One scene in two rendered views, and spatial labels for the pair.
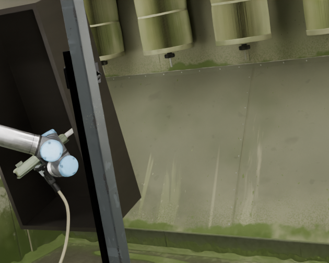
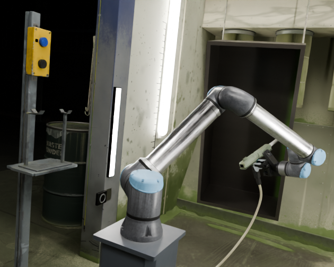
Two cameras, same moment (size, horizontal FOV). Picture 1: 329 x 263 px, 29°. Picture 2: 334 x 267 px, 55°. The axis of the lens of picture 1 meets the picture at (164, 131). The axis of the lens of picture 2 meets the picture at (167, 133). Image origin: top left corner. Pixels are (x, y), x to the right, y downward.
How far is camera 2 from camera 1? 1.84 m
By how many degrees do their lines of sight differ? 9
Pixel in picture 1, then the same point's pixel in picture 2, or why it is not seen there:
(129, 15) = not seen: hidden behind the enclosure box
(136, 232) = (238, 216)
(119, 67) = not seen: hidden behind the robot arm
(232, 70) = (317, 128)
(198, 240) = (288, 232)
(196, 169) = (289, 185)
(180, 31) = (301, 96)
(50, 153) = (319, 159)
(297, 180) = not seen: outside the picture
